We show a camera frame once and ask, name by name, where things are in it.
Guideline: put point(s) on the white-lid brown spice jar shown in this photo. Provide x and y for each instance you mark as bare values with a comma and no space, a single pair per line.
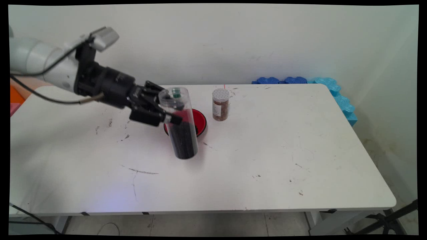
221,106

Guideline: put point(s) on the tall clear jar black seeds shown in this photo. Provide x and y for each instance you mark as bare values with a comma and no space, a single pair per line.
183,140

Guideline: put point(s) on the white table leg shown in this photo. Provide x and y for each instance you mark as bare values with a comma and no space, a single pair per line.
61,225

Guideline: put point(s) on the pink block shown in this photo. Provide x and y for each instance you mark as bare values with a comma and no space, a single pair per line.
14,108

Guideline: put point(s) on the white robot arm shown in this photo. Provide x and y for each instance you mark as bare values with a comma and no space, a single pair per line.
33,56

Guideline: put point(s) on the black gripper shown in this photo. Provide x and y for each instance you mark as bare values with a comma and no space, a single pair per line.
110,85

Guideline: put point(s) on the light blue foam piece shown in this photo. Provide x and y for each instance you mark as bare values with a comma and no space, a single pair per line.
352,119
325,83
343,105

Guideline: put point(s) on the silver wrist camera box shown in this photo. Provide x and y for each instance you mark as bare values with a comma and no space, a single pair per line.
105,38

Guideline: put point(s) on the orange block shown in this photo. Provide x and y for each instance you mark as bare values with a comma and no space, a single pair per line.
15,96

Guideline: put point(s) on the red bowl with black seeds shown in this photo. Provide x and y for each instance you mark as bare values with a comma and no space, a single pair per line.
200,121

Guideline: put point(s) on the small green-lid spice bottle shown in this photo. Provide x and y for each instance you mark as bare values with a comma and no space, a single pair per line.
176,92

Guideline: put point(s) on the black tripod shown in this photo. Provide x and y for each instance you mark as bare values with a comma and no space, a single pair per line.
383,219

